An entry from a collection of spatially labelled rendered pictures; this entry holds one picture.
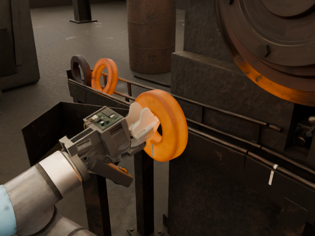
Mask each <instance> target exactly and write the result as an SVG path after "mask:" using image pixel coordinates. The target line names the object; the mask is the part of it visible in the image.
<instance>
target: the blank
mask: <svg viewBox="0 0 315 236"><path fill-rule="evenodd" d="M135 102H137V103H139V104H140V106H141V107H142V108H143V109H144V108H146V107H147V108H149V109H150V111H151V112H152V113H153V114H154V115H155V116H156V117H157V118H158V119H159V121H160V123H161V126H162V131H163V135H162V136H161V135H160V134H159V133H158V131H157V130H156V131H155V133H154V136H153V137H152V139H151V140H150V142H149V143H148V145H147V146H146V147H145V148H143V149H144V151H145V152H146V153H147V154H148V155H149V156H150V157H151V158H153V159H154V160H157V161H160V162H166V161H169V160H171V159H173V158H176V157H178V156H179V155H181V154H182V152H183V151H184V150H185V148H186V145H187V141H188V126H187V122H186V118H185V115H184V113H183V111H182V108H181V107H180V105H179V104H178V102H177V101H176V100H175V99H174V97H173V96H171V95H170V94H169V93H167V92H165V91H163V90H159V89H155V90H151V91H147V92H143V93H141V94H140V95H139V96H138V97H137V98H136V100H135Z"/></svg>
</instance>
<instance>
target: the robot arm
mask: <svg viewBox="0 0 315 236"><path fill-rule="evenodd" d="M83 121H84V125H83V127H84V126H85V125H86V129H85V127H84V129H85V130H84V131H82V132H81V133H79V134H77V135H76V136H74V137H73V138H71V139H68V138H67V137H66V136H64V137H63V138H61V139H60V140H59V142H60V144H61V145H62V147H63V149H62V150H61V151H56V152H55V153H53V154H52V155H50V156H48V157H47V158H45V159H44V160H42V161H40V162H39V163H37V164H36V165H34V166H32V167H31V168H29V169H28V170H26V171H25V172H23V173H22V174H20V175H18V176H16V177H15V178H13V179H12V180H10V181H9V182H7V183H5V184H4V185H0V236H13V235H14V234H17V235H18V236H97V235H95V234H93V233H92V232H90V231H88V230H87V229H85V228H83V227H82V226H80V225H78V224H76V223H75V222H73V221H71V220H70V219H68V218H66V217H65V216H63V215H62V214H61V213H60V212H59V210H58V209H57V207H56V206H55V204H56V203H57V202H59V200H61V199H62V198H64V197H66V196H67V195H68V194H70V193H71V192H73V191H74V190H75V189H77V188H78V187H80V186H81V185H82V181H83V182H84V181H86V180H87V179H89V178H90V175H89V173H88V171H87V168H88V169H89V170H90V171H92V172H95V173H97V174H99V175H101V176H103V177H105V178H107V179H110V180H112V181H113V182H114V183H115V184H118V185H122V186H124V187H126V188H128V187H129V186H130V185H131V184H132V182H133V180H134V178H133V177H132V176H131V175H130V174H129V172H128V171H127V169H126V168H124V167H118V166H116V165H114V164H113V163H115V162H121V161H122V160H124V159H126V158H128V157H129V156H130V157H132V156H133V155H134V154H135V153H137V152H139V151H141V150H142V149H143V148H145V147H146V146H147V145H148V143H149V142H150V140H151V139H152V137H153V136H154V133H155V131H156V130H157V128H158V126H159V124H160V121H159V119H158V118H157V117H156V116H155V115H154V114H153V113H152V112H151V111H150V109H149V108H147V107H146V108H144V109H143V108H142V107H141V106H140V104H139V103H137V102H134V103H132V104H131V105H130V107H129V114H128V116H127V117H126V118H124V117H123V116H121V115H120V114H118V113H116V112H114V111H113V110H111V109H109V108H107V107H106V106H104V107H103V108H101V109H99V110H98V111H96V112H94V113H92V114H91V115H89V116H88V117H86V118H84V119H83ZM130 136H133V138H132V139H131V138H130Z"/></svg>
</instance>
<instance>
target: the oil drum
mask: <svg viewBox="0 0 315 236"><path fill-rule="evenodd" d="M176 4H177V0H127V26H128V46H129V67H130V69H132V70H133V71H135V72H138V73H143V74H161V73H166V72H169V71H171V58H172V53H173V52H175V46H176V43H175V38H176V21H177V19H176Z"/></svg>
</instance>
